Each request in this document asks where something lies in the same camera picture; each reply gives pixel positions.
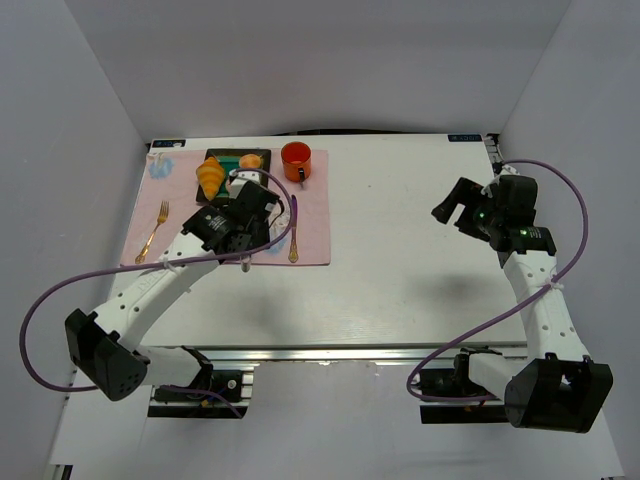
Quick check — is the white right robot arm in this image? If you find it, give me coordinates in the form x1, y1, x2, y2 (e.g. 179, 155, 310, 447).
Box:
432, 175, 613, 434

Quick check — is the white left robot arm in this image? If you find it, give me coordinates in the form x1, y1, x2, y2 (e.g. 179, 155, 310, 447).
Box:
65, 181, 282, 401

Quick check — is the striped croissant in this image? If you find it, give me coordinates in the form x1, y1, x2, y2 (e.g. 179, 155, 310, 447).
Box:
196, 156, 226, 201

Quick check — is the purple iridescent knife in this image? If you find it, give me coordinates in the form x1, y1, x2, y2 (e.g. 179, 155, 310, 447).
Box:
288, 195, 299, 264

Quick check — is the small round bun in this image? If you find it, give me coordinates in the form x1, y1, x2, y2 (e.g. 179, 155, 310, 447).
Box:
238, 153, 263, 169

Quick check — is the black square tray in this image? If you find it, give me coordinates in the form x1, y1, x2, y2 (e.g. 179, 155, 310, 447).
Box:
195, 148, 271, 206

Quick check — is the pink printed placemat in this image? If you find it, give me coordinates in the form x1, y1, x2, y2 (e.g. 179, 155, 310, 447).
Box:
120, 149, 331, 266

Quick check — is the gold fork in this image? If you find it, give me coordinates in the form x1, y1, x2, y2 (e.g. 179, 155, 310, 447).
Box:
135, 200, 170, 265

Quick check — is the orange mug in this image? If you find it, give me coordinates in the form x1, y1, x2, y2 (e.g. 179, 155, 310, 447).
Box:
280, 141, 311, 183

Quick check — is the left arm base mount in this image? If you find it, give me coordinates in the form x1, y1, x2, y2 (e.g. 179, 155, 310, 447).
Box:
147, 364, 254, 420

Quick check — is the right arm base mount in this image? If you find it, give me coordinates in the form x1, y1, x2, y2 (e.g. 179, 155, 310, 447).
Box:
411, 368, 508, 425

